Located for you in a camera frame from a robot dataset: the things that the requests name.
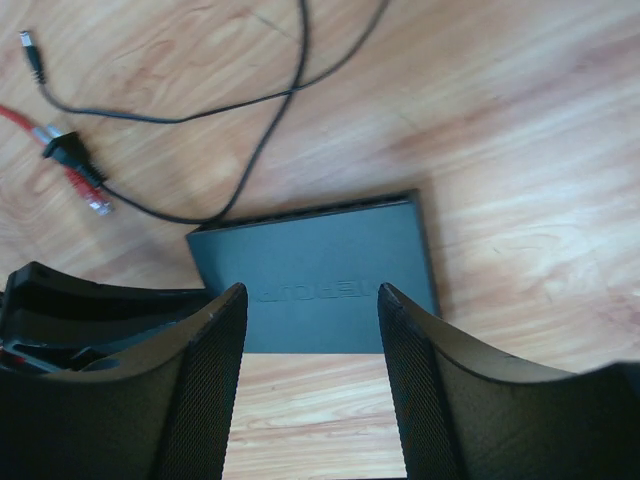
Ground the black power cord with plug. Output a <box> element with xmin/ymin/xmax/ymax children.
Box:
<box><xmin>40</xmin><ymin>0</ymin><xmax>309</xmax><ymax>225</ymax></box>

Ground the thin black adapter output cable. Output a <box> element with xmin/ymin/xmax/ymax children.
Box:
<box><xmin>18</xmin><ymin>0</ymin><xmax>391</xmax><ymax>125</ymax></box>

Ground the red ethernet cable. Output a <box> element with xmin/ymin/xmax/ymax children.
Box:
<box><xmin>0</xmin><ymin>103</ymin><xmax>115</xmax><ymax>217</ymax></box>

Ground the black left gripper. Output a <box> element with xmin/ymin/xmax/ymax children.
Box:
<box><xmin>1</xmin><ymin>262</ymin><xmax>210</xmax><ymax>374</ymax></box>

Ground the black network switch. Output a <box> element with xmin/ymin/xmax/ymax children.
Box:
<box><xmin>186</xmin><ymin>190</ymin><xmax>441</xmax><ymax>354</ymax></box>

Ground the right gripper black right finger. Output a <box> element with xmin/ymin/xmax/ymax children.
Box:
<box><xmin>377</xmin><ymin>284</ymin><xmax>639</xmax><ymax>479</ymax></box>

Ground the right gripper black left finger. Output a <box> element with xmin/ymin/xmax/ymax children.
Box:
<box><xmin>1</xmin><ymin>284</ymin><xmax>248</xmax><ymax>479</ymax></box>

